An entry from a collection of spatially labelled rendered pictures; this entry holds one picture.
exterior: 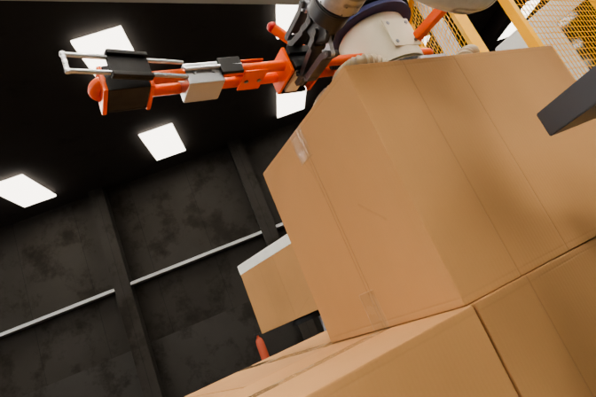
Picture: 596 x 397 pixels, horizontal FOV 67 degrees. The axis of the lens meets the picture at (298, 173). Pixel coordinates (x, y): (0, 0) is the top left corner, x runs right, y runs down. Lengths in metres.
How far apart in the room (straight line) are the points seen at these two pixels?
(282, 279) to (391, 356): 1.86
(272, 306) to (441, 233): 1.90
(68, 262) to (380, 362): 9.78
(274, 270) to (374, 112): 1.80
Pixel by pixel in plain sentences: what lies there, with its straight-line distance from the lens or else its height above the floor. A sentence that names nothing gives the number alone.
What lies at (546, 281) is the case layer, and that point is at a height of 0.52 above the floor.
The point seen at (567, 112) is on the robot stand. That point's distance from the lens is 0.72.
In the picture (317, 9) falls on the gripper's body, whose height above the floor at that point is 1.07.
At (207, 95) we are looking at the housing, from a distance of 0.88.
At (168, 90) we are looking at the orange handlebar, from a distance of 0.86.
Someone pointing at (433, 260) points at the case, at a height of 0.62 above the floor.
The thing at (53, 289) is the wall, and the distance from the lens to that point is 10.25.
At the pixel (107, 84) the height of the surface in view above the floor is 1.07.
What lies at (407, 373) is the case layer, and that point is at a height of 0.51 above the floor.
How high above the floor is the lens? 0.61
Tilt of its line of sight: 17 degrees up
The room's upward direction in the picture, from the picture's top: 23 degrees counter-clockwise
